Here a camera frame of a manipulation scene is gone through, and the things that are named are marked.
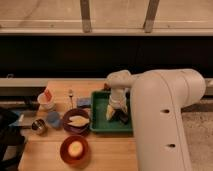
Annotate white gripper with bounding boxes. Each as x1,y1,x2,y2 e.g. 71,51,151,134
106,101,129,124

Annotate dark brown eraser block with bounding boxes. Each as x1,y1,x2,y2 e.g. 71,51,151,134
116,112,129,124

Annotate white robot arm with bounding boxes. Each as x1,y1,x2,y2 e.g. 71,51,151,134
106,69,206,171

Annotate green plastic tray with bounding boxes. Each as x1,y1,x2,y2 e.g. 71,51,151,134
90,91,133,133

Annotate small brown object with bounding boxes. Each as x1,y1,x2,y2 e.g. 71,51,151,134
103,83,110,91

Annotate blue sponge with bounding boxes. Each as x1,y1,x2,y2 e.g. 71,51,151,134
76,98,91,108

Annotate beige leaf-shaped food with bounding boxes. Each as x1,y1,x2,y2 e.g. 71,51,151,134
69,116,89,127

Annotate dark purple plate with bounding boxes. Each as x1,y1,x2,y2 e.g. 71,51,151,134
62,108,90,134

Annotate yellow round object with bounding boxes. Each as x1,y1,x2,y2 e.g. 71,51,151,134
68,141,83,158

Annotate red bowl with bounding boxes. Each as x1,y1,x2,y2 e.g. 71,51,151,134
60,135,90,168

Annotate blue cup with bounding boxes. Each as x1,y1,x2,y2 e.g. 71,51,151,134
46,111,61,129

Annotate orange item in cup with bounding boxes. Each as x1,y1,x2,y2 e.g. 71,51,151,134
44,89,52,101

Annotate small metal cup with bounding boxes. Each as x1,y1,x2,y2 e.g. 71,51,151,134
32,119,47,135

